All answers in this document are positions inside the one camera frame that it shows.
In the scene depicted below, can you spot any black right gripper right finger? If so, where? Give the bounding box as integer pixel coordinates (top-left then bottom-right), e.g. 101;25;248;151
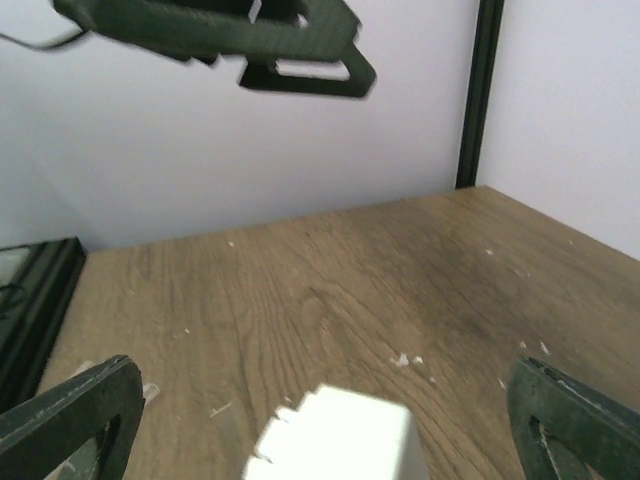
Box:
506;357;639;479

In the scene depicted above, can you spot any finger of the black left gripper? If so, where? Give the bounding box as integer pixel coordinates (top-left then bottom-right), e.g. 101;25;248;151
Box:
53;1;360;62
238;44;377;99

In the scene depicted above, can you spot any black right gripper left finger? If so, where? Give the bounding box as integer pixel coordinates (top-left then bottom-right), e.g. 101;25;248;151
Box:
1;355;145;479

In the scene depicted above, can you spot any white metronome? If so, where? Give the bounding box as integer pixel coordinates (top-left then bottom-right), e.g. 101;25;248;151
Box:
242;384;429;480

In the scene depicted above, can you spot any black left frame rail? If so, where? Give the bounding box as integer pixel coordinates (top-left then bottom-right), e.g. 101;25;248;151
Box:
1;237;86;412

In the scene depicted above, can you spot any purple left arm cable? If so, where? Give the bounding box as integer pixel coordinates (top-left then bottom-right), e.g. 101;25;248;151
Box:
0;27;86;51

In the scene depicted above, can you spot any black back right frame post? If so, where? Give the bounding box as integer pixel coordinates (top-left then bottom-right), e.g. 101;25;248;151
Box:
455;0;505;189

